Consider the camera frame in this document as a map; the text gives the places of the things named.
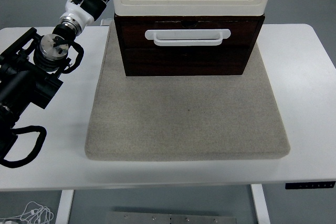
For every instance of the black table control panel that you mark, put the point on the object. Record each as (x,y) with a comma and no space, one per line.
(309,185)

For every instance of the beige felt mat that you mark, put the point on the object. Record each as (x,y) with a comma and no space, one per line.
(183,116)

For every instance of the white table leg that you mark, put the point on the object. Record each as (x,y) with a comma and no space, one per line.
(261,208)
(64,208)

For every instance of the dark wooden drawer case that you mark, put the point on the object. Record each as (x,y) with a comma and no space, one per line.
(183,64)

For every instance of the dark wooden drawer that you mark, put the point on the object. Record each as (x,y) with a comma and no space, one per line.
(131,40)

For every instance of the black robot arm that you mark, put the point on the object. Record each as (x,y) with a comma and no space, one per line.
(23,82)

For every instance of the small clear bracket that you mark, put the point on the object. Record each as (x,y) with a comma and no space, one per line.
(105,22)

